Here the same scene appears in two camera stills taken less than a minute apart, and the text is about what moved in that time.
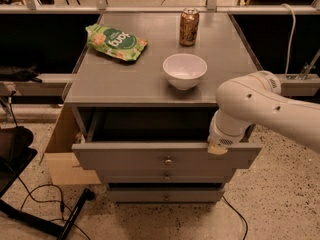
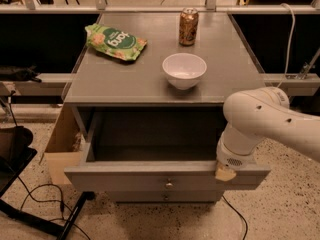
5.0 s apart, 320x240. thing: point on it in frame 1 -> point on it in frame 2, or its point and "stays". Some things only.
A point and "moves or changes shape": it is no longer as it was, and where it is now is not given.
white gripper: [224, 138] -> [231, 158]
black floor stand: [16, 155] stays
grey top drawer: [155, 137] moves or changes shape
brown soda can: [189, 24] stays
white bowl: [184, 70] stays
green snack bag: [119, 44] stays
